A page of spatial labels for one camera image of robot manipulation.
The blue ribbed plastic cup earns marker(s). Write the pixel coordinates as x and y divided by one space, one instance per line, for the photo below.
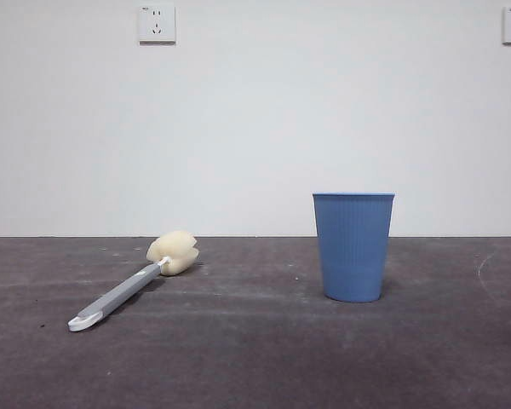
353 251

